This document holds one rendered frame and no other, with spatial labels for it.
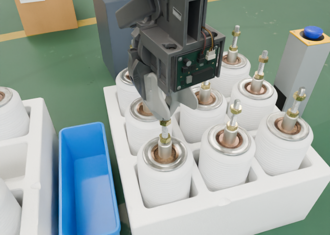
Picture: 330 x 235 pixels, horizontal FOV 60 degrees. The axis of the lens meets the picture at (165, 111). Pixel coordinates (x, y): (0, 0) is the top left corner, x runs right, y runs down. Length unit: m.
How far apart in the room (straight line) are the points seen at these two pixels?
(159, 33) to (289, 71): 0.51
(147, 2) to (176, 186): 0.30
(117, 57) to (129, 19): 0.64
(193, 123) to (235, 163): 0.14
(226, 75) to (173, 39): 0.41
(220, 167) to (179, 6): 0.31
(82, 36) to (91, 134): 0.73
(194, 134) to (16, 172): 0.41
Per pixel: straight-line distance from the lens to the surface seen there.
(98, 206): 0.73
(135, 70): 0.35
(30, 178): 0.60
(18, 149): 0.69
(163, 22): 0.31
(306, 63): 0.75
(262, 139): 0.56
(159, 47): 0.29
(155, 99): 0.37
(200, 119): 0.57
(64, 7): 1.45
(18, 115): 0.68
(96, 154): 0.82
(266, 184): 0.57
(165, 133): 0.44
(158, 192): 0.50
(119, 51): 0.99
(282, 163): 0.58
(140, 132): 0.55
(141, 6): 0.33
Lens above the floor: 0.63
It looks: 42 degrees down
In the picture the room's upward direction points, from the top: straight up
